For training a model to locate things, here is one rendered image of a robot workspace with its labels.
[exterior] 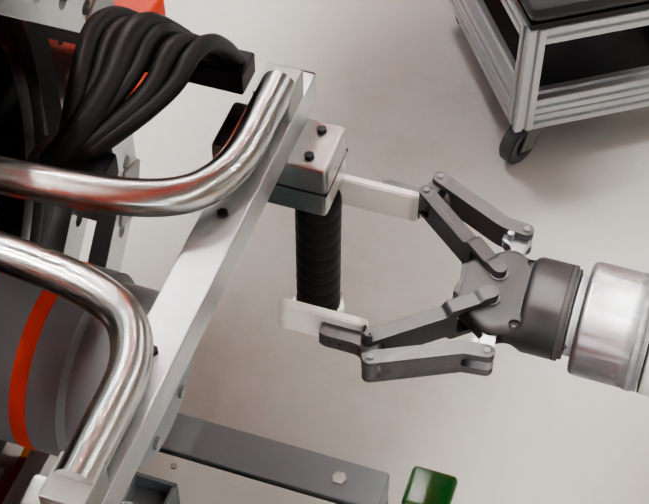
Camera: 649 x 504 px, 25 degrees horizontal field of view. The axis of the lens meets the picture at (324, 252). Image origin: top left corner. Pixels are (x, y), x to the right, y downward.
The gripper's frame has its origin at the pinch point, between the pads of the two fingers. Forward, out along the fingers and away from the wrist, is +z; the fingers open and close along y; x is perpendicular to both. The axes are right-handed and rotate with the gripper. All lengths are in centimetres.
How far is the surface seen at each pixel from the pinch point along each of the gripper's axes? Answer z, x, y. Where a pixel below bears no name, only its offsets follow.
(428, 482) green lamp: -11.8, -17.0, -7.5
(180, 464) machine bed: 26, -75, 20
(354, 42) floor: 32, -83, 113
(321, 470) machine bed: 8, -75, 25
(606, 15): -11, -53, 98
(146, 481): 27, -67, 12
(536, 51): -2, -57, 92
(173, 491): 23, -66, 11
